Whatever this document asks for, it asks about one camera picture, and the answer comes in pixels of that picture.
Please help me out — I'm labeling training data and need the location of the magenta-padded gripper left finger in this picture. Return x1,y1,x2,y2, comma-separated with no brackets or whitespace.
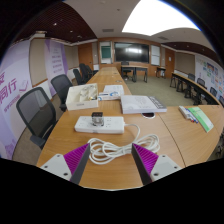
39,143,91,185

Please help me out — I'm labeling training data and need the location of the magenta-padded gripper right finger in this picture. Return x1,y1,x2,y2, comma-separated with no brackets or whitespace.
131,143,183,186

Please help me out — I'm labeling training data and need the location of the black multi-port charger block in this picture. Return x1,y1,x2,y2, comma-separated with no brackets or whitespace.
91,111,104,127

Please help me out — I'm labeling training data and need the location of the white power strip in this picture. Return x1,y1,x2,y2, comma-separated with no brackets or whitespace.
73,115,126,135

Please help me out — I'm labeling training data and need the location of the thick white book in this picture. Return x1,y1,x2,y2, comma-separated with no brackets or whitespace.
120,94,168,115

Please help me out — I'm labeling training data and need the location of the white open compartment box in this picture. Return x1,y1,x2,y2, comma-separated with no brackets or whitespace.
65,83,100,112

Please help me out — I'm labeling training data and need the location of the white whiteboard eraser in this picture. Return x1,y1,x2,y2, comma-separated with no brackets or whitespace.
178,105,193,120

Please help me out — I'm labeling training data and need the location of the blue-capped whiteboard marker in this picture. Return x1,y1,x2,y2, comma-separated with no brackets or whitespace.
185,111,198,123

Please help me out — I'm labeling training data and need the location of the red-capped whiteboard marker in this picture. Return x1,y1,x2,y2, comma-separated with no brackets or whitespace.
187,113,199,124

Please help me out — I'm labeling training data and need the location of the black mesh office chair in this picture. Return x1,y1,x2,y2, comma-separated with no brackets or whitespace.
15,87,58,150
50,73,74,113

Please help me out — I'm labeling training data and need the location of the green booklet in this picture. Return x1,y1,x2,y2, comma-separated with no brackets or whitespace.
187,105,215,134

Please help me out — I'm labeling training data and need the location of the small white-blue carton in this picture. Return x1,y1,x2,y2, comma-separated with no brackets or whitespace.
97,91,122,102

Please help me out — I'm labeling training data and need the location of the white printed paper sheet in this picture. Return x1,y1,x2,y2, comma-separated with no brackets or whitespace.
102,84,125,98

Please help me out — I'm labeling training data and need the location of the long dark side table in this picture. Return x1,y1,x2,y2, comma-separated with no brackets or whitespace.
169,72,224,107

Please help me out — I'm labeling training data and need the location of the row of black chairs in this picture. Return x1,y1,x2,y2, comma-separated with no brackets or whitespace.
72,63,99,86

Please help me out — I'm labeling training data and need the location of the small dark side table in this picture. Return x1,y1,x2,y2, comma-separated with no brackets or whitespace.
155,66,167,79

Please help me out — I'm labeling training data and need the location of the dark presenter desk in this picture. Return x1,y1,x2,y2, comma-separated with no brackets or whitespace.
120,64,149,84

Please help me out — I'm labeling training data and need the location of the group of black side chairs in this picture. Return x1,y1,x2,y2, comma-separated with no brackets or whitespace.
186,73,224,108

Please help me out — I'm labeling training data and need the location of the large ceiling light panel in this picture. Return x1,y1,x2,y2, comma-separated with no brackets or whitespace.
121,0,201,37

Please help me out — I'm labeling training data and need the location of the white power strip cable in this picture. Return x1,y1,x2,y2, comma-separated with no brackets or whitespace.
87,123,161,166

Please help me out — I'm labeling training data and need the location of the round table cable grommet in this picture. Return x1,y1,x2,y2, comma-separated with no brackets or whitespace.
141,112,156,120

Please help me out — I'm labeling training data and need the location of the narrow purple wall banner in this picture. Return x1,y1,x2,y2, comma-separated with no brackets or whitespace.
44,39,69,98

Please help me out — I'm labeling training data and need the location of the wide purple wall banner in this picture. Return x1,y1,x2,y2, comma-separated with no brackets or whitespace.
0,39,33,158

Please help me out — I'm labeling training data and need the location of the white wall board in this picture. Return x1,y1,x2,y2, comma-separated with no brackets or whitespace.
150,44,161,66

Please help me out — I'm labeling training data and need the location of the group of colourful wall posters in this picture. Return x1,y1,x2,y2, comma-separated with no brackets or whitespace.
196,58,224,98

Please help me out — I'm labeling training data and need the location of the large black wall screen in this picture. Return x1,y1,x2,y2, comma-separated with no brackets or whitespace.
114,42,150,64

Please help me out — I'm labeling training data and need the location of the green-white wall board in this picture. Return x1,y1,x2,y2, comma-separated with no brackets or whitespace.
99,41,113,64

